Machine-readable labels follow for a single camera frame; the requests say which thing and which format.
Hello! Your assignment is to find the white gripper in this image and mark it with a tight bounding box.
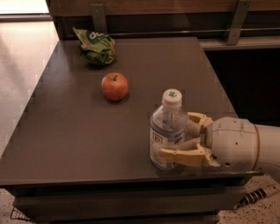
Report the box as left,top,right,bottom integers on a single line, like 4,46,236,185
159,112,258,172

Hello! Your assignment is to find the blue plastic water bottle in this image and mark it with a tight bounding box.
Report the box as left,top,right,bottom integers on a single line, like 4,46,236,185
150,89,189,171

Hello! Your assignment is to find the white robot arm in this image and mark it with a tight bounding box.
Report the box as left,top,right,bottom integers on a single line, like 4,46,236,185
158,112,280,184

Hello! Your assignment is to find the green rice chip bag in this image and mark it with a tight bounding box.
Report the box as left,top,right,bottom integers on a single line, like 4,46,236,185
73,28,117,66

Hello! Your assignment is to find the red apple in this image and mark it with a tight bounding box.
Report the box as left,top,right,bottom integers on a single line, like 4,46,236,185
101,73,129,102

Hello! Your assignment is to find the striped cable on floor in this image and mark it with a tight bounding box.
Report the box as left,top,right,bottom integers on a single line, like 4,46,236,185
233,184,280,210

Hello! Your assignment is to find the metal rail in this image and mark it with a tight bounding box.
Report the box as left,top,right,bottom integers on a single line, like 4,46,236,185
110,27,280,39

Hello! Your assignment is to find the right metal bracket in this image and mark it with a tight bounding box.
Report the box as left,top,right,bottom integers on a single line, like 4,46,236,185
226,0,252,46

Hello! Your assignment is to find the metal bracket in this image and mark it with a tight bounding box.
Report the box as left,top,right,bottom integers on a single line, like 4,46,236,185
91,4,107,34
226,0,252,46

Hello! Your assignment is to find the left metal bracket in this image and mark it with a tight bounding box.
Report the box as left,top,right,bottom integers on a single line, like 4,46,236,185
91,4,107,34

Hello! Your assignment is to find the wire rack corner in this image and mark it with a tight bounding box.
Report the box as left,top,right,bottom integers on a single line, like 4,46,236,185
9,207,30,222

